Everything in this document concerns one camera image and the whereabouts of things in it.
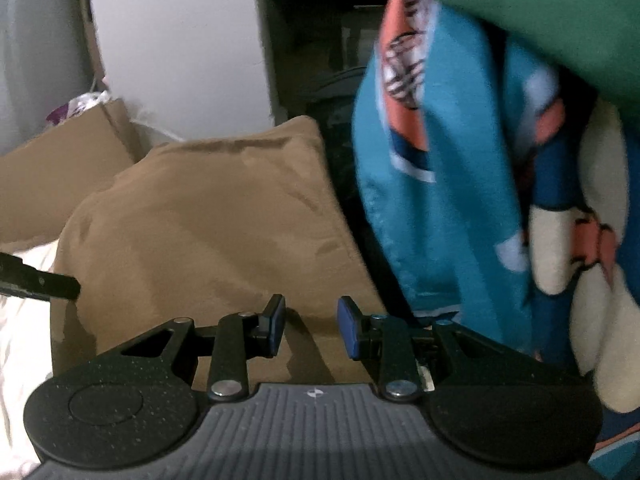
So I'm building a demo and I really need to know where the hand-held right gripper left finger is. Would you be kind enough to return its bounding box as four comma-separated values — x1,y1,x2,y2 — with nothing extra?
97,294,287,402

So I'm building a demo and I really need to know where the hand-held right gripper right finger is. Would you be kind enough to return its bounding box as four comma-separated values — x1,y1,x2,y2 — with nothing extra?
337,296,566,403

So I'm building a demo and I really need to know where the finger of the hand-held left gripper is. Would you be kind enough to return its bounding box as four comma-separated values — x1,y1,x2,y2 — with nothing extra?
0,252,82,304

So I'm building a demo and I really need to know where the brown printed t-shirt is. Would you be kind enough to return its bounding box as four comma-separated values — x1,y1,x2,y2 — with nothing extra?
51,115,398,393

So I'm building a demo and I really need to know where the white printed bed sheet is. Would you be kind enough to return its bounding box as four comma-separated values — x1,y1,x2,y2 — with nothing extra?
0,237,68,478

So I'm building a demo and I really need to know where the brown cardboard sheet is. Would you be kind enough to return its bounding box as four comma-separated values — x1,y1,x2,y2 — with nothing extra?
0,97,137,242

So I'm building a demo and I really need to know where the teal printed blanket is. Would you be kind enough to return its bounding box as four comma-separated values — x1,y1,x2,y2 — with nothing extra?
351,0,640,480

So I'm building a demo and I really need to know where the clear plastic bag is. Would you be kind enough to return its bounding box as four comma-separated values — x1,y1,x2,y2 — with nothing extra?
44,89,112,127

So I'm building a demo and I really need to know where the green cloth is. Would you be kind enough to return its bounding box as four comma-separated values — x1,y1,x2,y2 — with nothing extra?
404,0,640,103

